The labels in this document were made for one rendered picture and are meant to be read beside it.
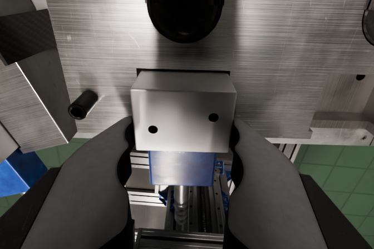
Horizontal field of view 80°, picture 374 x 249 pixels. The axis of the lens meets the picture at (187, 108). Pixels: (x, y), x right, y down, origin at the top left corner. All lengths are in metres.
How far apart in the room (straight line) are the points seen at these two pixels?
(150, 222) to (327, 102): 1.29
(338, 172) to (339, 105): 1.46
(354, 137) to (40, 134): 0.32
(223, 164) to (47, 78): 0.90
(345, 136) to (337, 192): 1.48
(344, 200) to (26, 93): 1.81
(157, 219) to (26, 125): 1.21
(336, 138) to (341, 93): 0.12
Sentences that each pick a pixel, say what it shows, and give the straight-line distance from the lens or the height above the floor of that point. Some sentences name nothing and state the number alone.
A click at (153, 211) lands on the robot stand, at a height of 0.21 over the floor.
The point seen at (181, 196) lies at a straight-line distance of 0.18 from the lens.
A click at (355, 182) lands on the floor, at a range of 1.77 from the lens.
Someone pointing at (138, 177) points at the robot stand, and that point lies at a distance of 1.16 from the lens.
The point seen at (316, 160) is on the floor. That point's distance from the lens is 1.52.
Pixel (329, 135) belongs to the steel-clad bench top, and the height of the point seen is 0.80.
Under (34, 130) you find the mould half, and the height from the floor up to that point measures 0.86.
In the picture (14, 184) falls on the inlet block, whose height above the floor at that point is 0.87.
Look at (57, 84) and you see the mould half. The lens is 0.23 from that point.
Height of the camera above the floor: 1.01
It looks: 62 degrees down
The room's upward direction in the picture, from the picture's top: 179 degrees counter-clockwise
